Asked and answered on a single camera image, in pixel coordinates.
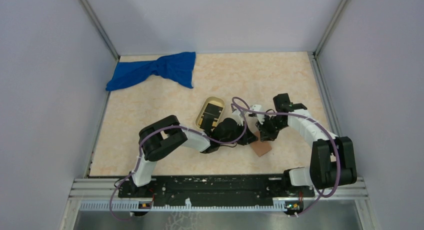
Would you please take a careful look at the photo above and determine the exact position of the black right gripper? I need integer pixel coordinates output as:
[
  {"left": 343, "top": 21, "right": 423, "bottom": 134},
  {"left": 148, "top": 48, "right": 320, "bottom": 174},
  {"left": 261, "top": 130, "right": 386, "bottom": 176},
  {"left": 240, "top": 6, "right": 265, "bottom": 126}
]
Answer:
[{"left": 255, "top": 113, "right": 288, "bottom": 142}]

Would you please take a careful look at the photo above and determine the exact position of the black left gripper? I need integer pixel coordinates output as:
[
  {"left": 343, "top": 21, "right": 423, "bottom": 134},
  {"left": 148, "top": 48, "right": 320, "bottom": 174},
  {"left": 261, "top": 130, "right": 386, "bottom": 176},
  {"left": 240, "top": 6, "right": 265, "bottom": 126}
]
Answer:
[{"left": 219, "top": 120, "right": 258, "bottom": 146}]

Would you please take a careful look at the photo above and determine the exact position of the beige oval plastic tray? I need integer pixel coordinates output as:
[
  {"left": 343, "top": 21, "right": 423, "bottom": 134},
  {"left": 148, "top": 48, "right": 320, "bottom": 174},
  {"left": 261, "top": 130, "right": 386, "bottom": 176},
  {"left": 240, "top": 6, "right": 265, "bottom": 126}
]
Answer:
[{"left": 195, "top": 96, "right": 226, "bottom": 131}]

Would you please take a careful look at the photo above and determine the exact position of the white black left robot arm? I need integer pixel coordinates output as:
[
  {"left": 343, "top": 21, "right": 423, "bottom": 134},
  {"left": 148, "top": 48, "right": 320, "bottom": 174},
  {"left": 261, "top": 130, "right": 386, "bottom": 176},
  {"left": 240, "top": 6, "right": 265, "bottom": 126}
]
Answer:
[{"left": 130, "top": 115, "right": 258, "bottom": 197}]

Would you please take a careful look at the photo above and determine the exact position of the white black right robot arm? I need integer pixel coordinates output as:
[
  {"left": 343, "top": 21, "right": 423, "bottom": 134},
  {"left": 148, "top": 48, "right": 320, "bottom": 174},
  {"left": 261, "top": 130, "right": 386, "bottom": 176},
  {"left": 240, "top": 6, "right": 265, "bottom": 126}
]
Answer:
[{"left": 250, "top": 93, "right": 357, "bottom": 196}]

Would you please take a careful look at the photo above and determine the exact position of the black magnetic stripe card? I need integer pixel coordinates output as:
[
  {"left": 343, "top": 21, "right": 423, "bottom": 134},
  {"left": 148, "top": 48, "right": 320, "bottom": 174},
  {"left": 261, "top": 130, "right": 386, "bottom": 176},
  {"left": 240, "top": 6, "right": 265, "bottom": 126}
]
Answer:
[{"left": 200, "top": 103, "right": 223, "bottom": 131}]

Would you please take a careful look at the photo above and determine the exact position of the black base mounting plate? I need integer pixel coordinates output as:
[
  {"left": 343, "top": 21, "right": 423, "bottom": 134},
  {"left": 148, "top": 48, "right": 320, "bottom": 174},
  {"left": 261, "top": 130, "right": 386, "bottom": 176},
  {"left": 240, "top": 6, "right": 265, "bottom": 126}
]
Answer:
[{"left": 118, "top": 174, "right": 315, "bottom": 207}]

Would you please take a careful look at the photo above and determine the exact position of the blue cloth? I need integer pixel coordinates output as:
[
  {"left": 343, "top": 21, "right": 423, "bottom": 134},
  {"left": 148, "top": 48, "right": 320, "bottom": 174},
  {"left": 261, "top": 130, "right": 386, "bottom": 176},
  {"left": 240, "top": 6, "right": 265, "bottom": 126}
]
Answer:
[{"left": 105, "top": 52, "right": 196, "bottom": 92}]

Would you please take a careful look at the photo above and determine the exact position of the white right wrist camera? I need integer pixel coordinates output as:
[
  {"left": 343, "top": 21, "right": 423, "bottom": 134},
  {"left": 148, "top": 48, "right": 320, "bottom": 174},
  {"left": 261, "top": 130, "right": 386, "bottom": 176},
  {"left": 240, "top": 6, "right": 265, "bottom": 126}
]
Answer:
[{"left": 248, "top": 104, "right": 265, "bottom": 125}]

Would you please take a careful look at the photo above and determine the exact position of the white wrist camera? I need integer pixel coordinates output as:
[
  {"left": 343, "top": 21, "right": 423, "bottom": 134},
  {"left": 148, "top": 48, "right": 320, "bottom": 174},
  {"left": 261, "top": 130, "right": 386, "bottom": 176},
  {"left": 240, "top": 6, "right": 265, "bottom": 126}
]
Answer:
[
  {"left": 248, "top": 104, "right": 265, "bottom": 125},
  {"left": 231, "top": 109, "right": 245, "bottom": 126}
]

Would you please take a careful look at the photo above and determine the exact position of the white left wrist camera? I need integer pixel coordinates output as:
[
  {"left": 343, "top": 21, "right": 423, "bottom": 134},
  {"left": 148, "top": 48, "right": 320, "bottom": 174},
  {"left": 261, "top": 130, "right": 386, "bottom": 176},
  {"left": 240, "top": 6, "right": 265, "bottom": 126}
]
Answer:
[{"left": 231, "top": 109, "right": 245, "bottom": 126}]

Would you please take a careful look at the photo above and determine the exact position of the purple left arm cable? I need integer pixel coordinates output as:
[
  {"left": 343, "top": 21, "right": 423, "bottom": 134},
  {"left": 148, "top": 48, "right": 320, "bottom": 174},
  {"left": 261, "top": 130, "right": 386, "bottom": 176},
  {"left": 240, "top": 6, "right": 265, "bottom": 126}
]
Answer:
[{"left": 109, "top": 104, "right": 249, "bottom": 222}]

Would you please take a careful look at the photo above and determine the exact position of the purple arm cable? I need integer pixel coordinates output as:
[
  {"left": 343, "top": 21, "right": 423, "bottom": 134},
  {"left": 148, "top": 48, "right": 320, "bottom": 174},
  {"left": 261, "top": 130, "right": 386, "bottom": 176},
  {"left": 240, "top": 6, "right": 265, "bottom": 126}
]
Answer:
[
  {"left": 109, "top": 104, "right": 249, "bottom": 222},
  {"left": 231, "top": 96, "right": 342, "bottom": 218}
]

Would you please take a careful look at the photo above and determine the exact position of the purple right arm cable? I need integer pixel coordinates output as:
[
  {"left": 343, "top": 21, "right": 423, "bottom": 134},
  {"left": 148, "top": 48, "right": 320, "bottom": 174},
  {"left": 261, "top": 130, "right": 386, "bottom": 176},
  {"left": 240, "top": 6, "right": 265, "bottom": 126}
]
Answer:
[{"left": 231, "top": 96, "right": 342, "bottom": 218}]

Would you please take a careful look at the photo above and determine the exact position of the white slotted cable duct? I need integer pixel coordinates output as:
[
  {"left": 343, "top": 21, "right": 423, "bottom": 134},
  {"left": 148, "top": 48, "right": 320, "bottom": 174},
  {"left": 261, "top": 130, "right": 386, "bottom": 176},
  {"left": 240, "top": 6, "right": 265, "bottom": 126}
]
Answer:
[{"left": 79, "top": 199, "right": 287, "bottom": 212}]

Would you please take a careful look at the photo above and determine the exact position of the aluminium right corner post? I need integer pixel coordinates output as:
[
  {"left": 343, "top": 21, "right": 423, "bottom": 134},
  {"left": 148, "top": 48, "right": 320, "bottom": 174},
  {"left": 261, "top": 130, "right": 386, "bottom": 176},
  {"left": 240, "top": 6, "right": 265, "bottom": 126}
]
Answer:
[{"left": 313, "top": 0, "right": 351, "bottom": 59}]

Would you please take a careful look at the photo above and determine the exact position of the aluminium corner post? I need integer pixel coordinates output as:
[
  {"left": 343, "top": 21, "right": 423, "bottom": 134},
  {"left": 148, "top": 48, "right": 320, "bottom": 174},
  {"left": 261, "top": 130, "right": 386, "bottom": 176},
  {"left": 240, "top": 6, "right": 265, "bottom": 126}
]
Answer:
[
  {"left": 313, "top": 0, "right": 351, "bottom": 59},
  {"left": 78, "top": 0, "right": 121, "bottom": 61}
]

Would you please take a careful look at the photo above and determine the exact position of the aluminium front rail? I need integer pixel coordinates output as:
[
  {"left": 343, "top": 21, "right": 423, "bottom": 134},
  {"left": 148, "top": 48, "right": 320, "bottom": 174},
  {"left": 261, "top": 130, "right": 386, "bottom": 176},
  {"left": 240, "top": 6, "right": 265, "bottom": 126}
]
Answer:
[{"left": 68, "top": 178, "right": 369, "bottom": 200}]

